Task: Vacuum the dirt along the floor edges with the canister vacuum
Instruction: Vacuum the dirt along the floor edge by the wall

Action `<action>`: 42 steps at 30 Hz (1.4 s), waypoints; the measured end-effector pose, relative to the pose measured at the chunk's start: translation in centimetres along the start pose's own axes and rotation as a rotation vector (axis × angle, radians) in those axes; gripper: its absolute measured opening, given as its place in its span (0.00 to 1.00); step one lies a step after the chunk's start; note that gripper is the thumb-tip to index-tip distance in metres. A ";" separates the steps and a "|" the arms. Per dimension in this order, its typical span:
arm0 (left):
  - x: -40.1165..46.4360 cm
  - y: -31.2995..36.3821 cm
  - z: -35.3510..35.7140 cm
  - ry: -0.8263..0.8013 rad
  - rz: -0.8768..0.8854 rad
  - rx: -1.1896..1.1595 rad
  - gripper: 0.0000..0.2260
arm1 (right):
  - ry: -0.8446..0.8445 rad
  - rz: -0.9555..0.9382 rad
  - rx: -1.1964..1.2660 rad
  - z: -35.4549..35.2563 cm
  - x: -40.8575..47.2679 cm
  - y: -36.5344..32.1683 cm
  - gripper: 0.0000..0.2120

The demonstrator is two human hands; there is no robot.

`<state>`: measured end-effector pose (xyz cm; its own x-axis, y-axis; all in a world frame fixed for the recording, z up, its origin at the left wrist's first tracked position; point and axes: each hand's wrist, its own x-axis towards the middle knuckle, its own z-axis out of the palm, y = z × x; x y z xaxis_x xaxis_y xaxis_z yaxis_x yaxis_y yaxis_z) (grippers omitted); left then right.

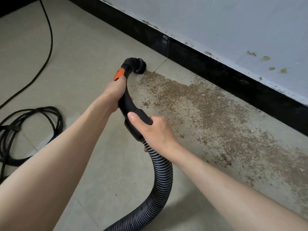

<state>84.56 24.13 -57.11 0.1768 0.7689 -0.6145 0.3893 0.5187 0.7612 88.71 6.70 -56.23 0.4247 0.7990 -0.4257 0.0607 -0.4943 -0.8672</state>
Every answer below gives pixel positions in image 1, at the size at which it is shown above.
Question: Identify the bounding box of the person's left hand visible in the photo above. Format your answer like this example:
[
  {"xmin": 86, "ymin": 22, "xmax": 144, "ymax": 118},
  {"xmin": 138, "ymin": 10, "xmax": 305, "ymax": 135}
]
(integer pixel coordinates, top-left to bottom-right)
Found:
[{"xmin": 98, "ymin": 75, "xmax": 128, "ymax": 115}]

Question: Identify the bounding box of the person's right hand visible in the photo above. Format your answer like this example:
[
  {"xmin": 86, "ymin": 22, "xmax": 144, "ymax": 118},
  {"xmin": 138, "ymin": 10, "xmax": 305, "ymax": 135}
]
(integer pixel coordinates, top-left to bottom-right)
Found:
[{"xmin": 127, "ymin": 111, "xmax": 184, "ymax": 162}]

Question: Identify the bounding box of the black vacuum hose with handle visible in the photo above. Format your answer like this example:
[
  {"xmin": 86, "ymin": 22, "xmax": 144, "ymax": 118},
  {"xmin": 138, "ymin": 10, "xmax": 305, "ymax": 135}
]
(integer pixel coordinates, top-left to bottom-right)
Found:
[{"xmin": 103, "ymin": 57, "xmax": 173, "ymax": 231}]

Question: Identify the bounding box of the brown sawdust dirt patch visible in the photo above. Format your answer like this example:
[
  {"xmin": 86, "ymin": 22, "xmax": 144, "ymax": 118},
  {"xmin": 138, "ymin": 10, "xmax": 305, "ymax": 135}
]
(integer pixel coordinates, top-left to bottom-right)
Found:
[{"xmin": 140, "ymin": 71, "xmax": 308, "ymax": 210}]

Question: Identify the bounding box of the black power cable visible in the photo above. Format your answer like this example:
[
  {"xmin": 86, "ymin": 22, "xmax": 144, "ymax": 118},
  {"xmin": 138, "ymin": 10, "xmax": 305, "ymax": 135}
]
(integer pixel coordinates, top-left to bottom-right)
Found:
[{"xmin": 0, "ymin": 0, "xmax": 64, "ymax": 186}]

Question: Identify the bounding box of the person's right forearm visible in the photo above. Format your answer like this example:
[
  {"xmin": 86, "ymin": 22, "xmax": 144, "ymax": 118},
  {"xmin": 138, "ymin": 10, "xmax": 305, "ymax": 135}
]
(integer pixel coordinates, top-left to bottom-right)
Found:
[{"xmin": 173, "ymin": 148, "xmax": 308, "ymax": 231}]

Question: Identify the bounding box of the person's left forearm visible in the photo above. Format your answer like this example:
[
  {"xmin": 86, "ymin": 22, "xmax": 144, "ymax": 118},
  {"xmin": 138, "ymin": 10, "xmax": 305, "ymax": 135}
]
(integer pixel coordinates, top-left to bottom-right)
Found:
[{"xmin": 0, "ymin": 101, "xmax": 116, "ymax": 231}]

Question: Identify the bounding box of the tiled floor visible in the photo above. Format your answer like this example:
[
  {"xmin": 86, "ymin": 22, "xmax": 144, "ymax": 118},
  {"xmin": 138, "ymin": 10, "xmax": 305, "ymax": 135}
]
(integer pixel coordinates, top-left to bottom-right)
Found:
[{"xmin": 0, "ymin": 0, "xmax": 308, "ymax": 231}]

